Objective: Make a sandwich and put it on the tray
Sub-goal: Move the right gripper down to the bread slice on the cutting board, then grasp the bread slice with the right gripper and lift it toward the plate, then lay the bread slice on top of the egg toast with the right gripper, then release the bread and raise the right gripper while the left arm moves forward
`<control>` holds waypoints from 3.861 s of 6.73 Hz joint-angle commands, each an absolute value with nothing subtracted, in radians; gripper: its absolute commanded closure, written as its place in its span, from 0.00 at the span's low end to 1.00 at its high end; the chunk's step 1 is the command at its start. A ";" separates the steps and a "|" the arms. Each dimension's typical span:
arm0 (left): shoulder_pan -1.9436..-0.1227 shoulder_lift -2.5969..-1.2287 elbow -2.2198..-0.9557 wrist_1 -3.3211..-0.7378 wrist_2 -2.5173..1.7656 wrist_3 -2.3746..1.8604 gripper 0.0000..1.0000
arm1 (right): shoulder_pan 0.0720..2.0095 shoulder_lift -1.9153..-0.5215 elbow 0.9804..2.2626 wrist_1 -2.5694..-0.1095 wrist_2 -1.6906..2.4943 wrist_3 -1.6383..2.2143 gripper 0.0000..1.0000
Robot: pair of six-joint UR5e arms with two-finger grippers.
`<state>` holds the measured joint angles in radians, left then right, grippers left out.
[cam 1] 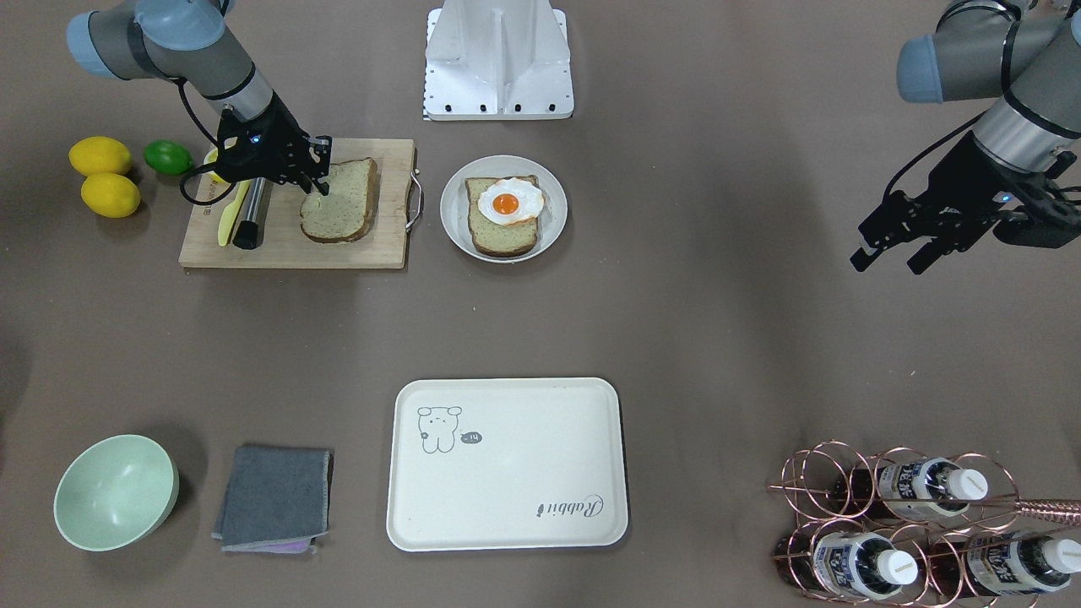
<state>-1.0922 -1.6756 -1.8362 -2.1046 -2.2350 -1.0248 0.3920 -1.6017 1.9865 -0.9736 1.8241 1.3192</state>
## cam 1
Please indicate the wooden cutting board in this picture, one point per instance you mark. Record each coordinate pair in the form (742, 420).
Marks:
(283, 245)

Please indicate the bread slice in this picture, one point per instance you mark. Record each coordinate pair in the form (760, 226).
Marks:
(493, 239)
(347, 213)

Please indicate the dark drink bottle one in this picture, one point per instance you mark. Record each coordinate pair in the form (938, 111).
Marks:
(924, 490)

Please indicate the yellow lemon near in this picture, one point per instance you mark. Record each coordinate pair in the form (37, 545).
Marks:
(110, 195)

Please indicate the cream rabbit tray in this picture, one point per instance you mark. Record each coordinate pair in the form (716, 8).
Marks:
(506, 463)

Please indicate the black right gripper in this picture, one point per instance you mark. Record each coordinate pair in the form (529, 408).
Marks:
(282, 138)

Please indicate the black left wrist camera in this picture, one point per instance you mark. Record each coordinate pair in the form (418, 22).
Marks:
(1040, 221)

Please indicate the mint green bowl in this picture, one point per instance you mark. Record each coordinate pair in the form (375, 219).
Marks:
(115, 493)

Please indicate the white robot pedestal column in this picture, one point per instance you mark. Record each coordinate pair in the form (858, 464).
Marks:
(497, 60)

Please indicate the yellow lemon squeezer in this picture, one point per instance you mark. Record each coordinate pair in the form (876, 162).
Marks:
(232, 209)

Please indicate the white round plate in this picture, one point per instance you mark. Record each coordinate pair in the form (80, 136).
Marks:
(454, 203)

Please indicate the green lime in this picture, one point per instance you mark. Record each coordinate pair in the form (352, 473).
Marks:
(168, 157)

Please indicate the yellow lemon far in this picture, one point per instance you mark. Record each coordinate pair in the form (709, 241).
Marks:
(100, 154)

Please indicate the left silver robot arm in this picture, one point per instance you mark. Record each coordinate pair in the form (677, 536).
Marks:
(1027, 67)

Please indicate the dark drink bottle two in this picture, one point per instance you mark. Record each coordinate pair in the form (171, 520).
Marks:
(863, 566)

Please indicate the grey folded cloth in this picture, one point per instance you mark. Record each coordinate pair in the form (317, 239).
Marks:
(276, 500)

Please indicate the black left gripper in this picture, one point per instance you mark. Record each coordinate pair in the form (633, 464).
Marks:
(964, 181)

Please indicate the bread slice on plate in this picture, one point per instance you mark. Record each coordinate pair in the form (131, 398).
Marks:
(493, 239)

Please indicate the copper wire bottle rack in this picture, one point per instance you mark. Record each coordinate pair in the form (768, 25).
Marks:
(807, 479)

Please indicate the fried egg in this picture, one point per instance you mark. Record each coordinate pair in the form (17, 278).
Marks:
(511, 201)

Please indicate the yellow lemon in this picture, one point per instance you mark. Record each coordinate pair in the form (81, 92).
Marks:
(110, 195)
(100, 154)

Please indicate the dark drink bottle three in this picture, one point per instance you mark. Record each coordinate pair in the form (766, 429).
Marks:
(1013, 564)

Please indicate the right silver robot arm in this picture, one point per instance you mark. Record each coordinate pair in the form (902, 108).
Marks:
(172, 40)

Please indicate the steel black-tipped knife handle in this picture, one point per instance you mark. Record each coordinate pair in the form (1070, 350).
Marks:
(249, 230)

